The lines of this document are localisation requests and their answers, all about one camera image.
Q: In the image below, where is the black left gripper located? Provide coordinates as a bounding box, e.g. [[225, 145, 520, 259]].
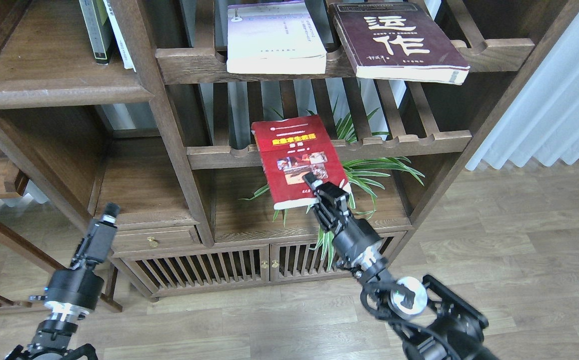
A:
[[30, 202, 121, 315]]

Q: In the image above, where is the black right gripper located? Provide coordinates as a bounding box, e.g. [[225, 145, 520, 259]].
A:
[[302, 172, 384, 272]]

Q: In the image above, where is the red paperback book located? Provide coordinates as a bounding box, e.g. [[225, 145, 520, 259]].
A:
[[251, 114, 352, 210]]

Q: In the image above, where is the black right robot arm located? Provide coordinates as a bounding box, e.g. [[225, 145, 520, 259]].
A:
[[304, 173, 496, 360]]

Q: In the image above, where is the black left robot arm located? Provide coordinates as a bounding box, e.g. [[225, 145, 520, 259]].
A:
[[5, 202, 121, 360]]

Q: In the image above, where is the right slatted cabinet door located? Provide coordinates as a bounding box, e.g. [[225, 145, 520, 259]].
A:
[[269, 231, 406, 282]]

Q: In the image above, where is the slatted cabinet door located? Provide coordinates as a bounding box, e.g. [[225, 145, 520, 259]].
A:
[[269, 231, 406, 282], [123, 244, 271, 298]]

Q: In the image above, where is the small wooden drawer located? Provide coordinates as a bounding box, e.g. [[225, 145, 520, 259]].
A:
[[111, 226, 201, 253]]

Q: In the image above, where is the left slatted cabinet door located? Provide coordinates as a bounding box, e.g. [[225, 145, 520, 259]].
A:
[[123, 244, 271, 298]]

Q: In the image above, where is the dark wooden bookshelf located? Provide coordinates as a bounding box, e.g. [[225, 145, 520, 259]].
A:
[[0, 0, 579, 302]]

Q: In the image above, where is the white upright book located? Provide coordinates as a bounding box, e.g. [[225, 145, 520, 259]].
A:
[[103, 0, 136, 73]]

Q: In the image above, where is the lavender white paperback book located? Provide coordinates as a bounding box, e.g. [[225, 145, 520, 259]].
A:
[[226, 0, 327, 75]]

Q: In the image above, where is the maroon book with white characters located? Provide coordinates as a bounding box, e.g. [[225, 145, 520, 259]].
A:
[[330, 2, 470, 85]]

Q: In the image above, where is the dark green upright book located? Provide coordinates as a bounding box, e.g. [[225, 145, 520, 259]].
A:
[[79, 0, 113, 65]]

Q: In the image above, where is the white sheer curtain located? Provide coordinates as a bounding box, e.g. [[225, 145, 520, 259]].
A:
[[465, 13, 579, 171]]

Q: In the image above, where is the wooden side furniture frame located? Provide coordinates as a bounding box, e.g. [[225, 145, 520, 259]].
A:
[[0, 115, 123, 315]]

